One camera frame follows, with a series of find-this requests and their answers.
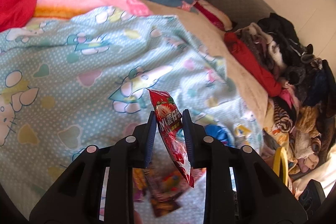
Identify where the blue plastic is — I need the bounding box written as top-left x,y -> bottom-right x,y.
205,124 -> 235,147

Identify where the red strawberry snack wrapper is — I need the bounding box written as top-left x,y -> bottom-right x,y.
149,89 -> 195,188

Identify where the yellow-rimmed black trash bin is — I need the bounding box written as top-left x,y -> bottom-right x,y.
272,147 -> 289,186

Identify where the left hand with painted nails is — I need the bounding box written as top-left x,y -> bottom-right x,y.
134,211 -> 143,224

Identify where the dark red snack wrapper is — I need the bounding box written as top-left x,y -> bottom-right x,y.
143,168 -> 190,218

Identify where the yellow cartoon blanket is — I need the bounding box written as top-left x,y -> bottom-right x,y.
263,98 -> 297,162

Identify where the tiger striped garment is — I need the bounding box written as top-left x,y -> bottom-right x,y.
273,101 -> 293,133

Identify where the light blue cartoon cat sheet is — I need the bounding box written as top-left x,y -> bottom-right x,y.
1,6 -> 263,217

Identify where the red folded garment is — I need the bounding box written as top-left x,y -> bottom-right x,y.
224,32 -> 282,97

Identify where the pile of dark clothes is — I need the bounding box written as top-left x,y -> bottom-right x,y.
234,12 -> 335,118

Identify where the pink cartoon blanket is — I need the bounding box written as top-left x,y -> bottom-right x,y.
34,0 -> 152,19

